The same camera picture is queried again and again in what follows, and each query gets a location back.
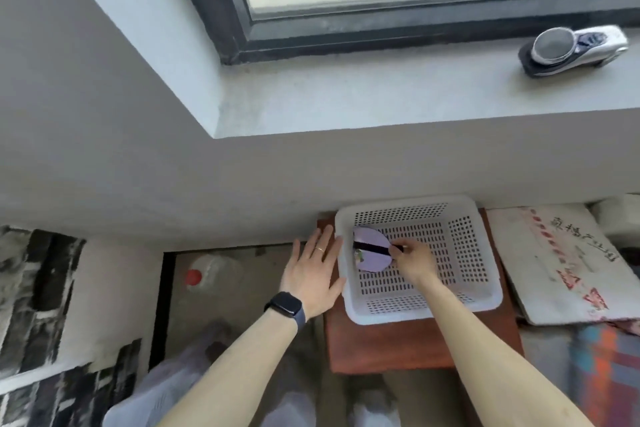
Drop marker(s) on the person's right hand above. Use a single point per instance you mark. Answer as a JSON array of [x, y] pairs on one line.
[[417, 264]]

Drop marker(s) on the person's left hand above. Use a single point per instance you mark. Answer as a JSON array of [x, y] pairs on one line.
[[305, 281]]

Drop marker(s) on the person's left thumb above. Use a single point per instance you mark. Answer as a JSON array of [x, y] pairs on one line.
[[339, 289]]

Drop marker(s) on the person's left middle finger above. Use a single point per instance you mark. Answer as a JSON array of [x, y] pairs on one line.
[[335, 251]]

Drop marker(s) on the person's right fingers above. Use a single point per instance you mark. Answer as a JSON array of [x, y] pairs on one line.
[[406, 250]]

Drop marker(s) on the person's left little finger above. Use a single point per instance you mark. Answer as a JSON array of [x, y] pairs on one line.
[[297, 254]]

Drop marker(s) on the white perforated plastic basket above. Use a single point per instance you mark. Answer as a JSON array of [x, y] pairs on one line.
[[450, 261]]

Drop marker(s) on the person's left forearm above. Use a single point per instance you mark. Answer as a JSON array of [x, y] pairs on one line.
[[235, 366]]

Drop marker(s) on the person's right forearm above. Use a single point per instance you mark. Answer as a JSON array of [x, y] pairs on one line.
[[495, 356]]

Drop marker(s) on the black smartwatch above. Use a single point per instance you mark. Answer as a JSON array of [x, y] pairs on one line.
[[287, 305]]

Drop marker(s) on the brown wooden stool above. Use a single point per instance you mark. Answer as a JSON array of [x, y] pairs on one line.
[[390, 346]]

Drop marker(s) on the clear plastic bottle red cap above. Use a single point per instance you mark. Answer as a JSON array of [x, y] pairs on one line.
[[212, 271]]

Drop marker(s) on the white shoe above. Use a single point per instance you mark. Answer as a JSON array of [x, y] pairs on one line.
[[292, 411], [376, 411]]

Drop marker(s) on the white cardboard box red print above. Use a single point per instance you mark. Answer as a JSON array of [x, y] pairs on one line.
[[555, 266]]

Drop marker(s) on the person's white trousers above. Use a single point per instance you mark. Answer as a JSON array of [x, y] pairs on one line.
[[165, 391]]

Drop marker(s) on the white foam block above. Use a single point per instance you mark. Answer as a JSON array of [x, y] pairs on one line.
[[617, 216]]

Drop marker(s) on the colourful checked cloth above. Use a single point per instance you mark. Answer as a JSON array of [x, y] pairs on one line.
[[607, 376]]

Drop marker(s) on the silver and black handheld device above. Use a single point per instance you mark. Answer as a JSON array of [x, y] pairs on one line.
[[565, 51]]

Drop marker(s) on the black and white ink paper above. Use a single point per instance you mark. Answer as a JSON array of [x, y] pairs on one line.
[[60, 396], [35, 291]]

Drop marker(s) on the dark window frame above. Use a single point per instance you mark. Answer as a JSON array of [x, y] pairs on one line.
[[230, 16]]

